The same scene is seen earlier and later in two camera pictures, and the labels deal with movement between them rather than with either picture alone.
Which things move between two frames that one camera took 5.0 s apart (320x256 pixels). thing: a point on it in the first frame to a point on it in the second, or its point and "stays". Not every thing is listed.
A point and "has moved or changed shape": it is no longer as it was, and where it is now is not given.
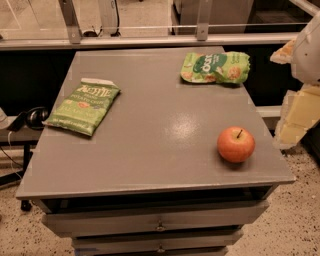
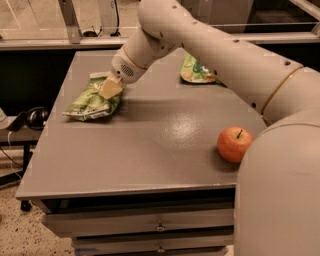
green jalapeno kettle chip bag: (83, 106) has moved or changed shape
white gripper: (308, 56) to (124, 69)
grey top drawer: (173, 218) stays
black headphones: (32, 118) stays
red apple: (236, 144) stays
